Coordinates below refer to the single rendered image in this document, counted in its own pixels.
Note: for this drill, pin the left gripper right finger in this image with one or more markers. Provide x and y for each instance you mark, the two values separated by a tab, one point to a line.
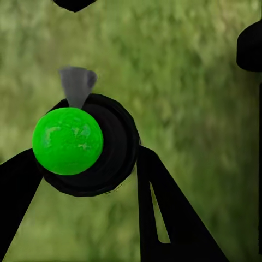
190	239

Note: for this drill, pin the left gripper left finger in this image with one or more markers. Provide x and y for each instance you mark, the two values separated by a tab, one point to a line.
19	180

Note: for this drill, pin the pesticide atomizer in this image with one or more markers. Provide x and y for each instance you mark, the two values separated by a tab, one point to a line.
88	143

